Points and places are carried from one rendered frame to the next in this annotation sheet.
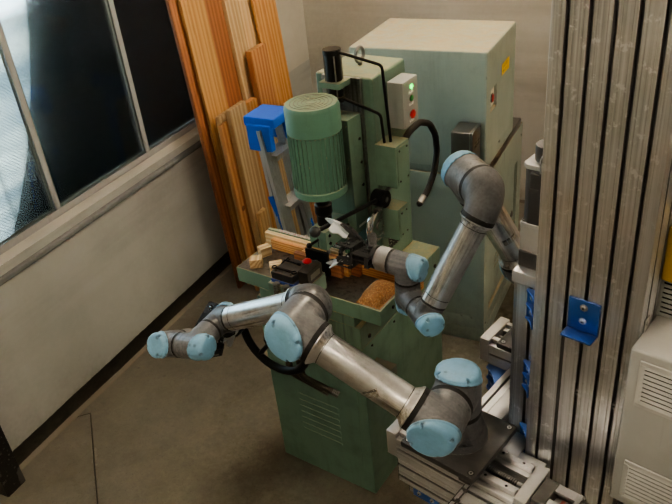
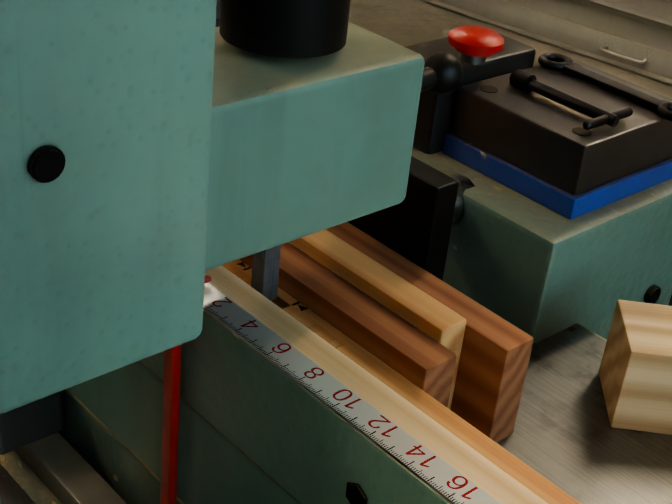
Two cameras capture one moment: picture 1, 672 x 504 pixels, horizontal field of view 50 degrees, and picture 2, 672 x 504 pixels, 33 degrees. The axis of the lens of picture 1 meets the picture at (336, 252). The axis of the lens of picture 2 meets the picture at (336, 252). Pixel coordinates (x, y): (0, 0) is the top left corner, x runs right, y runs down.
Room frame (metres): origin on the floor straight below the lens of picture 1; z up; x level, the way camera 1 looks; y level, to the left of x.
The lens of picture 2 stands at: (2.59, 0.12, 1.22)
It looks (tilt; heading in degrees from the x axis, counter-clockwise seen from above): 30 degrees down; 188
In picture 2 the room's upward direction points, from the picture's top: 6 degrees clockwise
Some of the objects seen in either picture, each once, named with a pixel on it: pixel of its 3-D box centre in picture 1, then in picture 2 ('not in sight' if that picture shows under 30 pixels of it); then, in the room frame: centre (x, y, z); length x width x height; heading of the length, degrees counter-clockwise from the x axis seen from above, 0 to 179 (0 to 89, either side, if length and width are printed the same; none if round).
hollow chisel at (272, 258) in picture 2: not in sight; (267, 249); (2.16, 0.03, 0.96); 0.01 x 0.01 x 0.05; 53
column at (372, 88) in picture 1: (367, 162); not in sight; (2.39, -0.15, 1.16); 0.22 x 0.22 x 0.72; 53
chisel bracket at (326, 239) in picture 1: (330, 232); (234, 151); (2.17, 0.01, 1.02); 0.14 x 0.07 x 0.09; 143
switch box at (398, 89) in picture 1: (403, 101); not in sight; (2.33, -0.28, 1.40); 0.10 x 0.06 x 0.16; 143
